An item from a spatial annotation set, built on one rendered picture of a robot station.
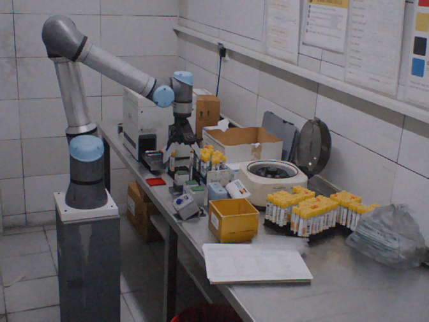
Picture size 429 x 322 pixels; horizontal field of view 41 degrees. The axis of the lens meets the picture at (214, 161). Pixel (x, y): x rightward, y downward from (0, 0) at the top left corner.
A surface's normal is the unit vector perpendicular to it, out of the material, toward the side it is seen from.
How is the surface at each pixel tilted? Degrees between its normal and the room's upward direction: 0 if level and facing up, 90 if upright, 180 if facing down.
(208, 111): 88
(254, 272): 1
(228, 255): 0
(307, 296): 0
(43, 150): 90
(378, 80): 94
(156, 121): 90
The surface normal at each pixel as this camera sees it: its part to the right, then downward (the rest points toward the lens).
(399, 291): 0.05, -0.94
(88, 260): 0.39, 0.32
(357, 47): -0.93, 0.13
